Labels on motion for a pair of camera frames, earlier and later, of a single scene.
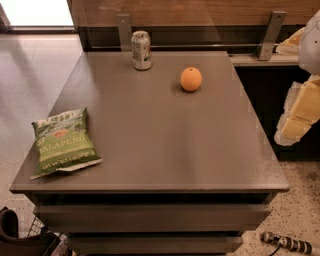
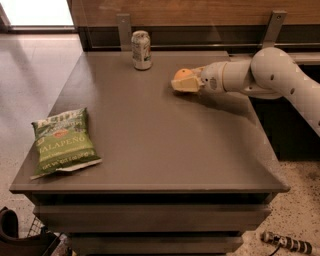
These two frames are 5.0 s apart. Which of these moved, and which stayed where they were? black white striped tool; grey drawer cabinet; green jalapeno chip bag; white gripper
Moved: white gripper
Stayed: black white striped tool; green jalapeno chip bag; grey drawer cabinet
